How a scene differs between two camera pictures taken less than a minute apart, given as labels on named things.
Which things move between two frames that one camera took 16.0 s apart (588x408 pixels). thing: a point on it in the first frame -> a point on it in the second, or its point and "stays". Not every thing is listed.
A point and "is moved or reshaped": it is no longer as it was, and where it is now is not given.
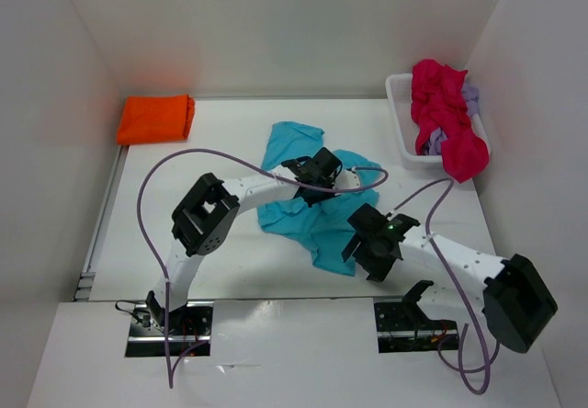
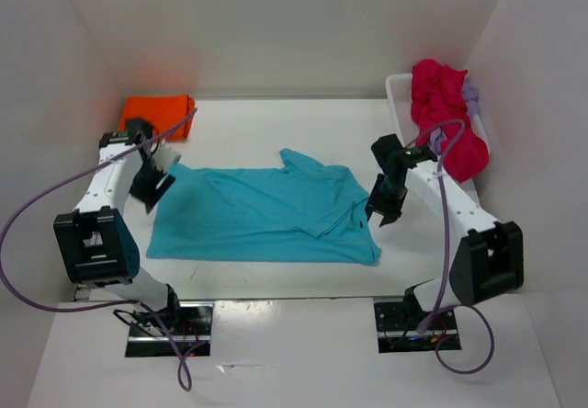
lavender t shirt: (438, 136) stays
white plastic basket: (400, 89) stays
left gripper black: (310, 200) -> (149, 194)
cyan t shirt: (324, 224) is moved or reshaped
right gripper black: (378, 269) -> (390, 211)
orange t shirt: (154, 118) stays
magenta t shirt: (438, 99) stays
